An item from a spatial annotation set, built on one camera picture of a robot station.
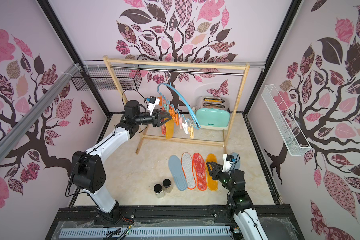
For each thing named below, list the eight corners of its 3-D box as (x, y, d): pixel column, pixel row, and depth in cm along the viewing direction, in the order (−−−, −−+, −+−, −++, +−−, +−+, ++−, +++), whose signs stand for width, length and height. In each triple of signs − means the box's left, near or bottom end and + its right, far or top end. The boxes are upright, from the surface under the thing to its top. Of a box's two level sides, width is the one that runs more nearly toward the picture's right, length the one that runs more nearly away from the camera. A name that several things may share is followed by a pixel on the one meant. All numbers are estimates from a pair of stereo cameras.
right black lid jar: (164, 193, 83) (161, 187, 75) (164, 184, 86) (162, 178, 78) (172, 193, 83) (171, 187, 75) (172, 184, 86) (171, 178, 78)
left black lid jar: (156, 198, 81) (152, 192, 73) (157, 189, 84) (154, 183, 76) (164, 198, 81) (161, 192, 73) (164, 189, 84) (162, 183, 76)
